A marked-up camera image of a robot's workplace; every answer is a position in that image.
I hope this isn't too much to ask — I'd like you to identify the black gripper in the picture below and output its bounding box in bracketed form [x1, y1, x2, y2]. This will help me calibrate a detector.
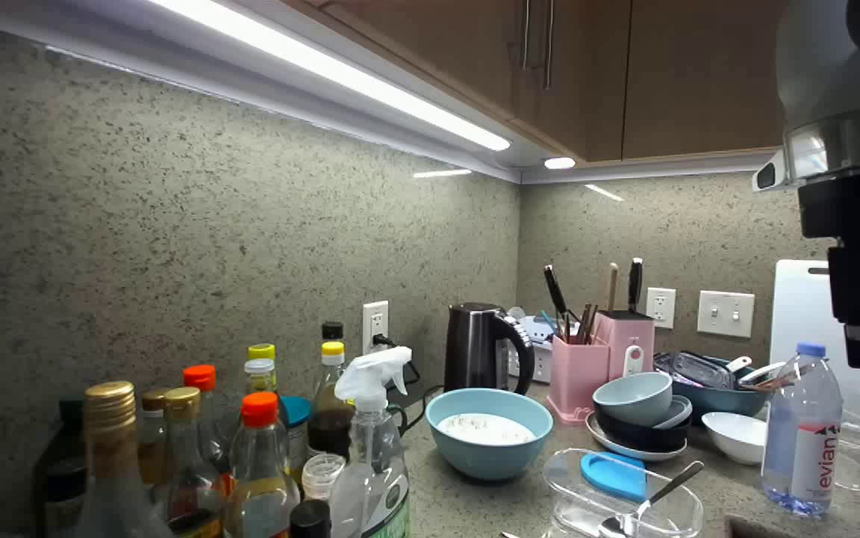
[796, 159, 860, 374]

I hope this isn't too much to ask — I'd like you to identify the wooden cabinet door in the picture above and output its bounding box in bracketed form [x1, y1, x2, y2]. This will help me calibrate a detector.
[293, 0, 541, 140]
[534, 0, 632, 160]

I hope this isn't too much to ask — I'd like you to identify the grey metal door handle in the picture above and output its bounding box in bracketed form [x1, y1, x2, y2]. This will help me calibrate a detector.
[514, 0, 537, 71]
[537, 0, 559, 93]

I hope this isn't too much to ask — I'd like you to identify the wooden side cabinet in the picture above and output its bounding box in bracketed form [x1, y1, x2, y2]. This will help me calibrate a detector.
[622, 0, 789, 160]

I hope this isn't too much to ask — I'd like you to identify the long under-cabinet light strip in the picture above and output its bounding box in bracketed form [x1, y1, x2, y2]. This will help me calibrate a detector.
[148, 0, 514, 155]

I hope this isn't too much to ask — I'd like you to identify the white cutting board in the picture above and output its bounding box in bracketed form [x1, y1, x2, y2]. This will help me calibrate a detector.
[768, 258, 860, 403]

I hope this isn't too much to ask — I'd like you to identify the clear plastic water bottle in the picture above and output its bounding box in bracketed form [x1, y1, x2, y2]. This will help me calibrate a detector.
[761, 340, 844, 524]

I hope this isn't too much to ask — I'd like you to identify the teal pot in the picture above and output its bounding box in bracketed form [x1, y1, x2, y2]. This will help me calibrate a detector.
[653, 346, 783, 419]

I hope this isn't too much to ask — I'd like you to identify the small white bowl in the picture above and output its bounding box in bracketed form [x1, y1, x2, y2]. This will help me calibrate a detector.
[698, 409, 774, 468]

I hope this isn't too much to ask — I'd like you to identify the dark bowl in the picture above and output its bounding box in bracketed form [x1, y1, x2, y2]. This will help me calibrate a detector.
[590, 394, 698, 453]

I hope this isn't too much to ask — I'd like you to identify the pink knife block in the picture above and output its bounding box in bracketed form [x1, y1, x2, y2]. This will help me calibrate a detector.
[590, 308, 659, 383]

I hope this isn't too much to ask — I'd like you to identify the grey-blue bowl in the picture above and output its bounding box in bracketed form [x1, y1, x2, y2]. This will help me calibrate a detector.
[587, 368, 675, 431]

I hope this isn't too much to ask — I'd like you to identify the metal spoon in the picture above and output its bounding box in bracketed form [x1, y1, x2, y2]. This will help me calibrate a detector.
[596, 458, 711, 538]

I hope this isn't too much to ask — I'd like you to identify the blue silicone lid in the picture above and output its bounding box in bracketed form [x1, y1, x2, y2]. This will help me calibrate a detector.
[580, 447, 650, 504]

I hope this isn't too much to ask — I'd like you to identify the pink utensil holder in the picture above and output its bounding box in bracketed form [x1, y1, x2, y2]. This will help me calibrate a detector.
[547, 332, 613, 426]

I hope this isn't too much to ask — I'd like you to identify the clear glass container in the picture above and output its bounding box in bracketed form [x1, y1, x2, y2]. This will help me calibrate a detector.
[541, 446, 707, 538]

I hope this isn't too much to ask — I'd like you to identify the black steel electric kettle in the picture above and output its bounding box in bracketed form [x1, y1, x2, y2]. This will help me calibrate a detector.
[443, 302, 537, 398]

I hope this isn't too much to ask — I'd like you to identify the blue bowl with white contents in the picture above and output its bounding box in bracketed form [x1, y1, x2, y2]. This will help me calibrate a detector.
[425, 386, 554, 483]

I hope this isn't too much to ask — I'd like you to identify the clear spray bottle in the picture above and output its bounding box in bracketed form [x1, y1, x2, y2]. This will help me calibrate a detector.
[328, 343, 416, 538]

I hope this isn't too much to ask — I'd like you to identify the yellow cap soy sauce bottle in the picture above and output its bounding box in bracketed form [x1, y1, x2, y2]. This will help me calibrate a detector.
[304, 337, 359, 462]

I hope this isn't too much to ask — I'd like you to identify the white cap jar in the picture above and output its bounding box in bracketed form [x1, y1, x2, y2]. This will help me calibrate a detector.
[299, 450, 348, 501]

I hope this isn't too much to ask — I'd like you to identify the yellow cap clear bottle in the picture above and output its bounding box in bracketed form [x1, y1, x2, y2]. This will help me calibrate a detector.
[242, 340, 283, 398]

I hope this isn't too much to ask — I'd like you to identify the orange cap sauce bottle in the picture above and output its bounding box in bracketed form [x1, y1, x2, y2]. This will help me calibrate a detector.
[228, 389, 301, 538]

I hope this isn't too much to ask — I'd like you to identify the red cap bottle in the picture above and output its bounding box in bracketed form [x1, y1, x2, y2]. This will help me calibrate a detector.
[180, 361, 242, 480]

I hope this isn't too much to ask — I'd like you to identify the gold cap glass bottle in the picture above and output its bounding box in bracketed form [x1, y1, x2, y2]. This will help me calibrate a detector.
[71, 377, 171, 538]
[151, 383, 228, 538]

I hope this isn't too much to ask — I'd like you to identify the dark glass bottle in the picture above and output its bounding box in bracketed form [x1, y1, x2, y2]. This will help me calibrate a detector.
[32, 394, 90, 533]

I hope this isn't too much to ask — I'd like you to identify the wide white switch plate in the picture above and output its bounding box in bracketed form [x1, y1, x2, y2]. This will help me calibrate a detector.
[695, 286, 759, 340]

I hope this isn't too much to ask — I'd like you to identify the small white switch plate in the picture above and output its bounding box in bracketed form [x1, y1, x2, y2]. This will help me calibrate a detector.
[643, 285, 680, 332]

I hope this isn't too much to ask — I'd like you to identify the black handled knife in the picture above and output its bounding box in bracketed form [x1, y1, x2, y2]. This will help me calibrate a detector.
[628, 255, 644, 314]
[541, 259, 580, 340]

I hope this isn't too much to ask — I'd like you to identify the wooden handled knife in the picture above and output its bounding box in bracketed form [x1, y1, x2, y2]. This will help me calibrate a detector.
[604, 259, 622, 314]

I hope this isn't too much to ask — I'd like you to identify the black power cord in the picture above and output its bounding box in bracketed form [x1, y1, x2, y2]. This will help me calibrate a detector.
[374, 334, 425, 432]

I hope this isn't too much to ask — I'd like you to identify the white wall outlet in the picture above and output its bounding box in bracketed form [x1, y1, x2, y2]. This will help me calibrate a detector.
[359, 298, 392, 356]

